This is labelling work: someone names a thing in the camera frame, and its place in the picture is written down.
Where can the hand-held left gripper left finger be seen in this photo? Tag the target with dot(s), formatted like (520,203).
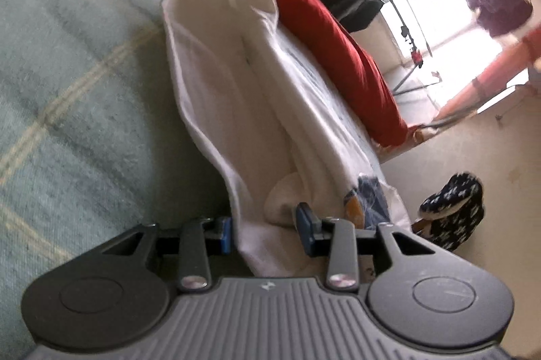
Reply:
(224,236)

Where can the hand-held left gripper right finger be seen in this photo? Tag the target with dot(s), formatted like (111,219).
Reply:
(305,229)

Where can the white printed t-shirt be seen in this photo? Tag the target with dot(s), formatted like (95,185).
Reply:
(236,89)

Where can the black star-print fleece jacket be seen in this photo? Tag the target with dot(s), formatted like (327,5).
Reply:
(456,207)

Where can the red duvet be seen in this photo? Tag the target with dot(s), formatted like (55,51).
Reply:
(334,34)

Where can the small red garment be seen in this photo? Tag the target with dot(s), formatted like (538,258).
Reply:
(417,58)

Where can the orange striped curtain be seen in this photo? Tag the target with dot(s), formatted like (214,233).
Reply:
(498,64)

